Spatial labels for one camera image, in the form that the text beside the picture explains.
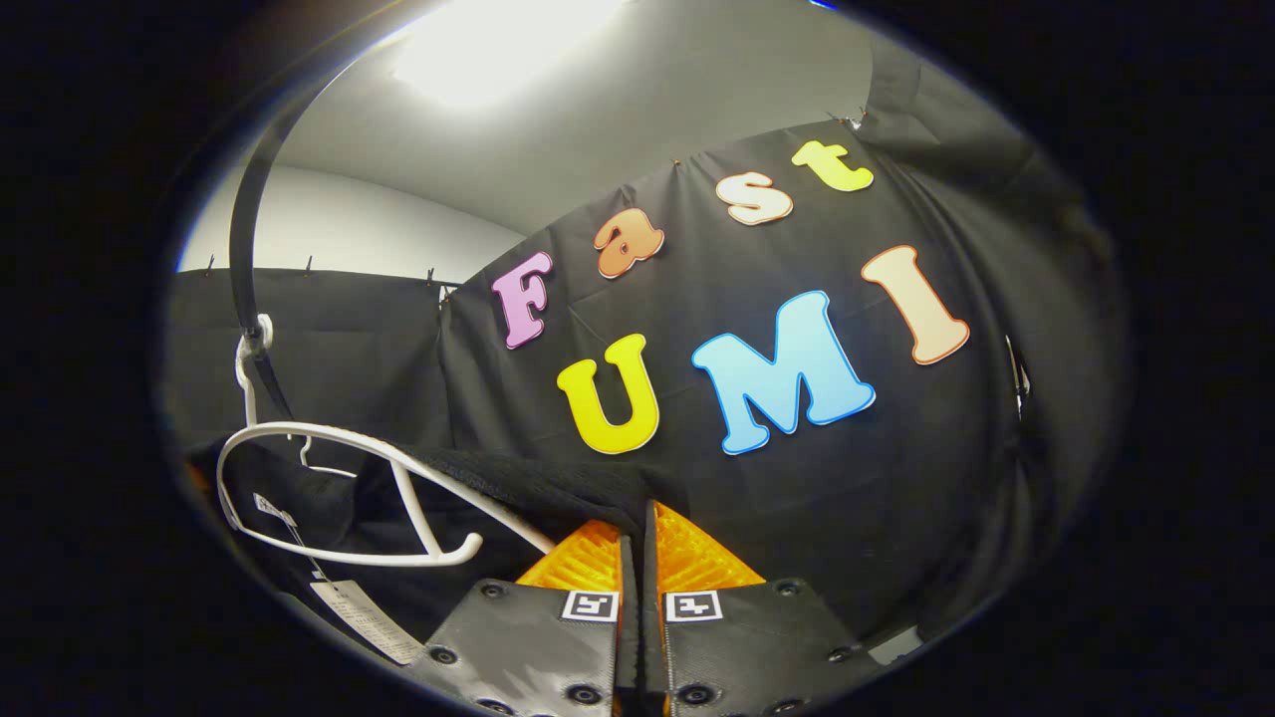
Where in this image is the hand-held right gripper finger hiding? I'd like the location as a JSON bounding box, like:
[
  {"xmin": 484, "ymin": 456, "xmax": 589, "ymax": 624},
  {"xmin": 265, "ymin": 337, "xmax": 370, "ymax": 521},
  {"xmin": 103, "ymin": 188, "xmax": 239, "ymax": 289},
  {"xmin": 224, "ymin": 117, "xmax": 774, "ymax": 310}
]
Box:
[
  {"xmin": 403, "ymin": 518, "xmax": 638, "ymax": 717},
  {"xmin": 642, "ymin": 500, "xmax": 888, "ymax": 717}
]

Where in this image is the black knit garment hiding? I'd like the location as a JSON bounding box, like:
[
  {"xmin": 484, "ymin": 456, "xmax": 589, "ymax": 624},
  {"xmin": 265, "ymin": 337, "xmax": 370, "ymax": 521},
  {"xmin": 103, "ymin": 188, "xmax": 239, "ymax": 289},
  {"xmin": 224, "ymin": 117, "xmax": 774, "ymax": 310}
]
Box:
[{"xmin": 184, "ymin": 438, "xmax": 658, "ymax": 648}]

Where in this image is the white plastic clothes hanger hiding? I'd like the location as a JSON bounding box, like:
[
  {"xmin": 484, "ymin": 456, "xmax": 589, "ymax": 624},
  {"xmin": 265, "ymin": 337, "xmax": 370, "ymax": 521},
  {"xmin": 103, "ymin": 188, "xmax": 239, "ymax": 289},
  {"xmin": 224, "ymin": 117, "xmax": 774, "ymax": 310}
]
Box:
[{"xmin": 216, "ymin": 314, "xmax": 557, "ymax": 569}]

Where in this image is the white paper garment tag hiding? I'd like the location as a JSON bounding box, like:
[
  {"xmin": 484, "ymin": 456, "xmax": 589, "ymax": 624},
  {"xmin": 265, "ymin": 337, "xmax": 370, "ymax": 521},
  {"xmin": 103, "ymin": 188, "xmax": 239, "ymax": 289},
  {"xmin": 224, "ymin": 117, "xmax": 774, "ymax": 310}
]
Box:
[{"xmin": 309, "ymin": 580, "xmax": 427, "ymax": 666}]

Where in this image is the black backdrop cloth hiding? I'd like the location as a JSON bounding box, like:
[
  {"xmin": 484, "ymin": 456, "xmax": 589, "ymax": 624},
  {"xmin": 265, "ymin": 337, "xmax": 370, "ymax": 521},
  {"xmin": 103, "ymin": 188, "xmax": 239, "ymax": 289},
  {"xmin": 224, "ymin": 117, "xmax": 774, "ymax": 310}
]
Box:
[{"xmin": 164, "ymin": 40, "xmax": 1127, "ymax": 638}]

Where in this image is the small metal clip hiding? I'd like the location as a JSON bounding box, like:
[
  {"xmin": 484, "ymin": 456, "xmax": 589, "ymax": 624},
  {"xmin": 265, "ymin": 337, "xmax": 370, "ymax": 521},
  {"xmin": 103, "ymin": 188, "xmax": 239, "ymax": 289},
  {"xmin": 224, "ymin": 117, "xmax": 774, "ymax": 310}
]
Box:
[{"xmin": 1004, "ymin": 334, "xmax": 1033, "ymax": 419}]

